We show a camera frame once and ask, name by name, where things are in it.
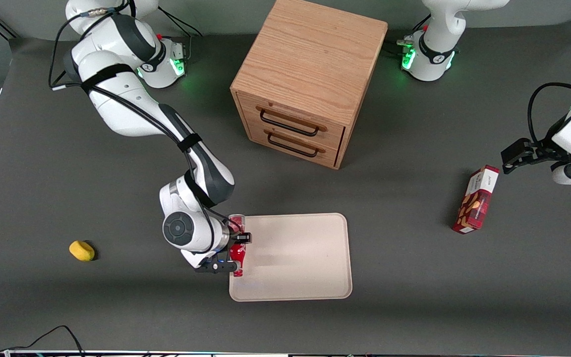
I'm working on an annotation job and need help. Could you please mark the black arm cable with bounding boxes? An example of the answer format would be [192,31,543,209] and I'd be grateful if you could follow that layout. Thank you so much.
[49,0,242,237]
[527,82,571,147]

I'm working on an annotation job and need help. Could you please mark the black right base cables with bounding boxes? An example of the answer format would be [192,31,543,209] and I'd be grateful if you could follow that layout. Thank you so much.
[155,6,204,61]

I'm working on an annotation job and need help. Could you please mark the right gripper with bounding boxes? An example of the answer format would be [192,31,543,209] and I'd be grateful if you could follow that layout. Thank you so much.
[180,231,253,276]

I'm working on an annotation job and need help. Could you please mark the black cable on table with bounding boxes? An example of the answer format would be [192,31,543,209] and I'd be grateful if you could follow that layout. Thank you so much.
[0,325,86,357]

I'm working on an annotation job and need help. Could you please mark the black metal drawer handle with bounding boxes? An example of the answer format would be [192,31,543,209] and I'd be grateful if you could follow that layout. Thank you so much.
[259,109,321,137]
[267,131,320,159]

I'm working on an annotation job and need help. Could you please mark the wooden drawer front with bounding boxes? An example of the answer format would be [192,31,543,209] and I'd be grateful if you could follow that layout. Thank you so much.
[236,92,346,151]
[247,123,342,168]

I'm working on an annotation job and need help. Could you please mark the red snack box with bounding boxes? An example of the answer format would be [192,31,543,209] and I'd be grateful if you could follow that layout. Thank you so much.
[452,165,500,235]

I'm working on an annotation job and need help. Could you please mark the wooden drawer cabinet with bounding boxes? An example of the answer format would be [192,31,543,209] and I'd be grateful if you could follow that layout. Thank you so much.
[230,0,389,171]

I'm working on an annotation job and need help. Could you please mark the black base cables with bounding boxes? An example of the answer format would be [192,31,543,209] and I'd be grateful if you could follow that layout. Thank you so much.
[384,14,432,56]
[155,6,204,61]

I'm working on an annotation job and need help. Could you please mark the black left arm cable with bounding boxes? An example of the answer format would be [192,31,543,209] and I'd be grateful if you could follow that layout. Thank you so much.
[527,82,571,147]

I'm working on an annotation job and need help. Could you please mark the yellow sponge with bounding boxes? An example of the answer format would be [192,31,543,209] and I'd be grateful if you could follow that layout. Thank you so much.
[69,240,96,262]

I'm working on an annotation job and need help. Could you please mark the black left base cables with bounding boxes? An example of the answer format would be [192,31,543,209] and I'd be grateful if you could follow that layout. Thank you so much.
[384,14,432,56]

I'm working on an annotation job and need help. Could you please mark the beige rectangular tray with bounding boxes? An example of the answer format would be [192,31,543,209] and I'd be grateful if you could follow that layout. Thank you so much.
[229,213,353,302]

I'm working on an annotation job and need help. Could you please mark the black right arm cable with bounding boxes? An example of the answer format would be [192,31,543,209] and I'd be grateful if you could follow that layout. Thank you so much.
[49,0,242,237]

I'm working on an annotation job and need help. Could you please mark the red coke bottle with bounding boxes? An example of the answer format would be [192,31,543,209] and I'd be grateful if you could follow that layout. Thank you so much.
[228,214,247,278]

